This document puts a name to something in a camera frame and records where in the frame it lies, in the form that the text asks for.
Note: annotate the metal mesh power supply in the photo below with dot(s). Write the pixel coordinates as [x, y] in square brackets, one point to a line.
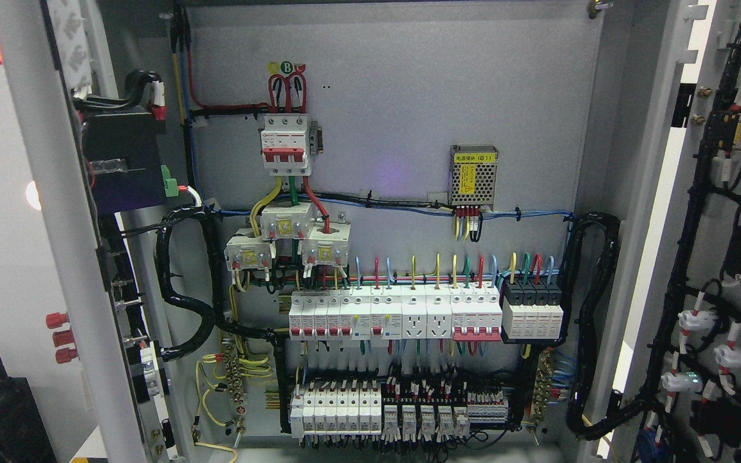
[473, 175]

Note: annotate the black white surge protector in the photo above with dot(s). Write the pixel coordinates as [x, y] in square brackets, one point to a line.
[531, 313]

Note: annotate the black digital power meter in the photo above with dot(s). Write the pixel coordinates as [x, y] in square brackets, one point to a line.
[122, 149]

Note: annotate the white glowing indicator light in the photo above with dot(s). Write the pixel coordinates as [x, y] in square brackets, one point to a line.
[32, 196]

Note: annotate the white lower breaker row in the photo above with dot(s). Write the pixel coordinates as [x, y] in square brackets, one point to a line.
[332, 409]

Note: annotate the red main circuit breaker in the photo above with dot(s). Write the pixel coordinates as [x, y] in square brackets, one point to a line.
[288, 142]

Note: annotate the black equipment left corner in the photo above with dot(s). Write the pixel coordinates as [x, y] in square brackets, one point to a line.
[22, 434]

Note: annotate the grey cabinet door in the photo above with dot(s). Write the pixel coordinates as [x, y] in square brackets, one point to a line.
[51, 134]
[658, 311]

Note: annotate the white socket breaker row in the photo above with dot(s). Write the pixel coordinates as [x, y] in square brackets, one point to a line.
[458, 313]

